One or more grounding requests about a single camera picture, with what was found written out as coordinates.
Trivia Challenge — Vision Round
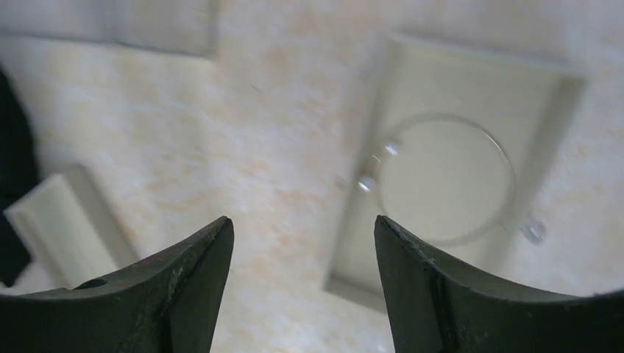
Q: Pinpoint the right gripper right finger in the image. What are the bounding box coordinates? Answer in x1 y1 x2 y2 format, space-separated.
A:
374 215 623 352

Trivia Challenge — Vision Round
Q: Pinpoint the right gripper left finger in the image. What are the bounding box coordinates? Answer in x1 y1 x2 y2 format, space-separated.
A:
1 216 235 352

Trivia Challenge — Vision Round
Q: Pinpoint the silver bangle bracelet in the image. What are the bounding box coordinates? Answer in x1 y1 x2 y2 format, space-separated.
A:
358 113 517 248

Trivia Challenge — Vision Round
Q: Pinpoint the small silver stud earring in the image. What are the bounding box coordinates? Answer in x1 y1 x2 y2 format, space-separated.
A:
520 218 546 245

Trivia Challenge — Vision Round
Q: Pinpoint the black cloth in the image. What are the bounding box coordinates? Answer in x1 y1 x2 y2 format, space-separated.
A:
1 72 39 287

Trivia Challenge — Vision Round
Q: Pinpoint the beige slotted ring tray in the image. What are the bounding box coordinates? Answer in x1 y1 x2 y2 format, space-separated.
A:
4 165 140 288

